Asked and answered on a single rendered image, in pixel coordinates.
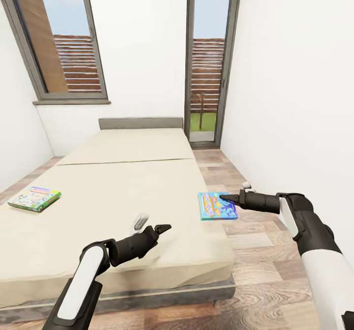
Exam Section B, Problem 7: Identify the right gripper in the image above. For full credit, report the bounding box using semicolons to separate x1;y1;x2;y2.
219;189;266;212

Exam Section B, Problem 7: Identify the board game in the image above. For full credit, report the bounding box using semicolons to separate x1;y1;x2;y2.
7;187;61;212
197;192;238;220

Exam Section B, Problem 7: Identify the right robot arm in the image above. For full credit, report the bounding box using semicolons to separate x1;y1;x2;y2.
219;180;354;330

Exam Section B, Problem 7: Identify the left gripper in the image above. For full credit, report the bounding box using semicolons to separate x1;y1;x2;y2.
126;224;172;260

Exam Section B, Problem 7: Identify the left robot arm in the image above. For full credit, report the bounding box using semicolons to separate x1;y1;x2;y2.
41;212;172;330

